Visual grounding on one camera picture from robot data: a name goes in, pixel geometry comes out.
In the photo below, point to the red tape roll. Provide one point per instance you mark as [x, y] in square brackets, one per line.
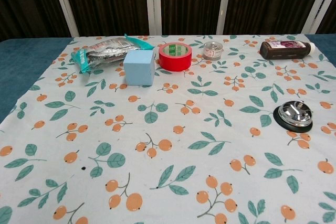
[173, 64]

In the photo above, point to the floral orange leaf tablecloth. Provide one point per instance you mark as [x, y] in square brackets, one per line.
[168, 134]

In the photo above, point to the light blue foam cube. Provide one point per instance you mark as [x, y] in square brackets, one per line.
[139, 69]

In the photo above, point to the small clear round jar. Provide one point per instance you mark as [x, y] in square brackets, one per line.
[213, 52]

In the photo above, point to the silver teal snack bag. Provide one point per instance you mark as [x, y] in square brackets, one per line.
[105, 51]

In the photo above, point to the brown bottle white cap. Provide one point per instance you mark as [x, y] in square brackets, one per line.
[283, 49]

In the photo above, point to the white screen frame post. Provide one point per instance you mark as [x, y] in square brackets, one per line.
[64, 6]
[319, 1]
[151, 3]
[224, 3]

